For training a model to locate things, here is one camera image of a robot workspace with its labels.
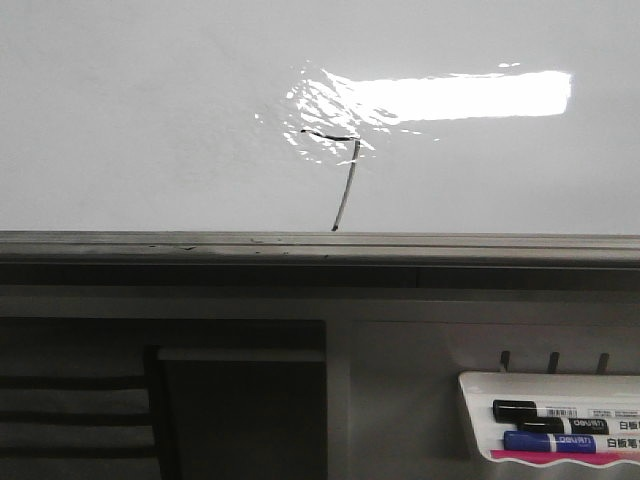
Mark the lower black whiteboard marker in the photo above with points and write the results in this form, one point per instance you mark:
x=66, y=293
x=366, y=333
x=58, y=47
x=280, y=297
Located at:
x=592, y=426

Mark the grey aluminium marker ledge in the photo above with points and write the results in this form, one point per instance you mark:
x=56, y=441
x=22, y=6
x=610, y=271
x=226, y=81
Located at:
x=337, y=248

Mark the white whiteboard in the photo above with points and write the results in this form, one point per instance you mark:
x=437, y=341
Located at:
x=375, y=116

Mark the dark chair backrest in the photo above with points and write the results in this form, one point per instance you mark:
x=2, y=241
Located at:
x=87, y=413

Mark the black whiteboard marker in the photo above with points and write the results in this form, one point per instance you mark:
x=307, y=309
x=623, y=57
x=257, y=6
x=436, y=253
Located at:
x=509, y=411
x=592, y=426

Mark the upper black whiteboard marker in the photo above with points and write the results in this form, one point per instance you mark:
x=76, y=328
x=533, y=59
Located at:
x=509, y=411

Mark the pink strip in tray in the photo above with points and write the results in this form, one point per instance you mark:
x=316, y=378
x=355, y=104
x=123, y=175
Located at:
x=544, y=458

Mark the blue whiteboard marker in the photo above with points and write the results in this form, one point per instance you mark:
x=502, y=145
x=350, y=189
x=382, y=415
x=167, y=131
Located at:
x=570, y=443

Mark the white plastic marker tray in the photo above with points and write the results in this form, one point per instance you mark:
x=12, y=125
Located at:
x=480, y=389

